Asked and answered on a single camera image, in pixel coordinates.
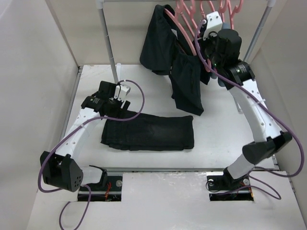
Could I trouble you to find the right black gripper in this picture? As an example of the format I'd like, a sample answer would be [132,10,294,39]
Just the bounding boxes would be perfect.
[197,28,224,70]

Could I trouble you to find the pink hanger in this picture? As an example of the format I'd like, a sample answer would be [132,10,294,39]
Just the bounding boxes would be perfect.
[175,0,216,74]
[211,0,243,29]
[164,0,197,56]

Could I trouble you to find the black trousers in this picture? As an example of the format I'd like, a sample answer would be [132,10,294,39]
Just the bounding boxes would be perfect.
[140,4,204,115]
[101,113,194,151]

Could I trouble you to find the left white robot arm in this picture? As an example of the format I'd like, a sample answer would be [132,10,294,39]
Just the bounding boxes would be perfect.
[39,81,130,192]

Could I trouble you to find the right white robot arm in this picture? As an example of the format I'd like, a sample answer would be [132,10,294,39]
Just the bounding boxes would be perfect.
[203,29,292,189]

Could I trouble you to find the light blue jeans on hanger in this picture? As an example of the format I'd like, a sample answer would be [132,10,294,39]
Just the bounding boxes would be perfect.
[215,21,231,89]

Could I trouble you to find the navy trousers on hanger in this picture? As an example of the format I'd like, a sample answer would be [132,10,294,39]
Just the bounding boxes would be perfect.
[200,61,211,85]

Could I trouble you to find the black trousers on hanger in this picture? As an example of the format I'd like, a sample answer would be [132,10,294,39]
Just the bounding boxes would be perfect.
[140,4,204,115]

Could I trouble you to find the left white rack foot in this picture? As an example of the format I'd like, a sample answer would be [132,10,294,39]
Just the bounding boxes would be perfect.
[116,63,122,81]

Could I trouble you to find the white rack foot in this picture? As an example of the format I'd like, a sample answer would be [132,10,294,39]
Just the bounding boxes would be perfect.
[116,63,122,81]
[234,97,244,114]

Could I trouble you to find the right white rack foot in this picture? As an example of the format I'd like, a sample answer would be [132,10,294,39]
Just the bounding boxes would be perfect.
[234,97,244,114]

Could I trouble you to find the right rack pole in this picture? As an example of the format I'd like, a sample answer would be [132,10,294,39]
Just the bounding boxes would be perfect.
[243,0,276,61]

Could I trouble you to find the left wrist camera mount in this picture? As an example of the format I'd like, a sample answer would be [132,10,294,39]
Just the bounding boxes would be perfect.
[113,83,131,102]

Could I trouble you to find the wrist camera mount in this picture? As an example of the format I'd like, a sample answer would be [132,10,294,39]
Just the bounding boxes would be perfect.
[113,83,131,102]
[203,11,223,40]

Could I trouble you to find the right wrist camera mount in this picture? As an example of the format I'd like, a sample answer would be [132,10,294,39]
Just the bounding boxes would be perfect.
[203,11,223,40]

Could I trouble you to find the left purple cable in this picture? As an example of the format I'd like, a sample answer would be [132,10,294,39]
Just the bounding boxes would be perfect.
[38,79,145,230]

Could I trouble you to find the purple cable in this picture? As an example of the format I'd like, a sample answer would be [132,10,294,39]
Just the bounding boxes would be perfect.
[194,20,303,200]
[38,79,145,230]

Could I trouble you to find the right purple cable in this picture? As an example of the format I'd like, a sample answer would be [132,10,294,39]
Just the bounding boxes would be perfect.
[194,20,303,200]

